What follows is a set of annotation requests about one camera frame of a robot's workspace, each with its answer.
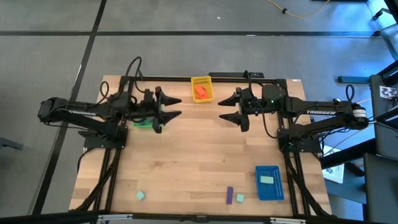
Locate black flat bar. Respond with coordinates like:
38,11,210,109
208,72,266,80

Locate black aluminium table frame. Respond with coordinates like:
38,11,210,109
70,70,332,224

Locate patterned paper tag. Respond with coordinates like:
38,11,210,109
379,86,398,100

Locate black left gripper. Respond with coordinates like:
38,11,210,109
132,86,183,134

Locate blue plastic basket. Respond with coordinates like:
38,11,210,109
254,165,285,202

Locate yellow hanging cable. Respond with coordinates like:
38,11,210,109
266,0,331,19

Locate grey floor foot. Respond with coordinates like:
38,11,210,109
0,136,24,151

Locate green plastic basket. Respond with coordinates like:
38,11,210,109
133,118,167,129

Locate white paper sheet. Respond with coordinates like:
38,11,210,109
322,146,345,185

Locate dark grey desk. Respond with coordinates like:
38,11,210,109
363,152,398,224

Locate silver bracket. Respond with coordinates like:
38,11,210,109
96,213,133,223
269,217,307,224

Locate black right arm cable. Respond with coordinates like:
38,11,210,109
245,70,280,139

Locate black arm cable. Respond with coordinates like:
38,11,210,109
245,70,280,139
98,55,144,102

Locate yellow plastic basket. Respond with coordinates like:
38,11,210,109
190,75,215,104

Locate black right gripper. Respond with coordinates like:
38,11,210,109
217,86,265,133

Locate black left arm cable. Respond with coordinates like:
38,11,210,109
98,55,144,102

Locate black desk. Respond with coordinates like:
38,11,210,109
369,60,398,161

